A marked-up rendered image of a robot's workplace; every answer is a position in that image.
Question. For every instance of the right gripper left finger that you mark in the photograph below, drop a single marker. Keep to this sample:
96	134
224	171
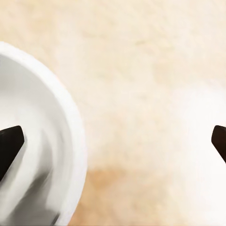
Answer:
11	141

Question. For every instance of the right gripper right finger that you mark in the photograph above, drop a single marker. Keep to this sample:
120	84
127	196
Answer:
218	139

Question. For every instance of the countertop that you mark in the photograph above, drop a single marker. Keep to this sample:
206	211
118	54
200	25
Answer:
149	80

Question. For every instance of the coffee cup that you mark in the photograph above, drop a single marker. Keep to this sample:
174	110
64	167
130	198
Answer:
43	185

